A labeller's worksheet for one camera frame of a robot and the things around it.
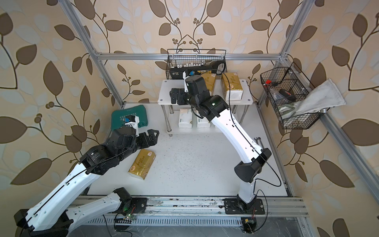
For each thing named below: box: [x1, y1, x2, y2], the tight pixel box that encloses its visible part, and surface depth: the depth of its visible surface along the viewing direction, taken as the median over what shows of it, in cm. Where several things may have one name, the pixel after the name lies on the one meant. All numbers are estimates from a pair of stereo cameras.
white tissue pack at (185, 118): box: [178, 108, 193, 128], surface depth 99 cm
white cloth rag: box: [278, 78, 346, 120], surface depth 62 cm
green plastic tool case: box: [110, 104, 149, 131], surface depth 110 cm
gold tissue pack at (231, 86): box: [221, 72, 244, 102], surface depth 72 cm
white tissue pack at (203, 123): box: [196, 116, 211, 128], surface depth 98 cm
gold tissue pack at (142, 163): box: [127, 149, 156, 180], surface depth 84 cm
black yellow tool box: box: [169, 60, 227, 79], surface depth 84 cm
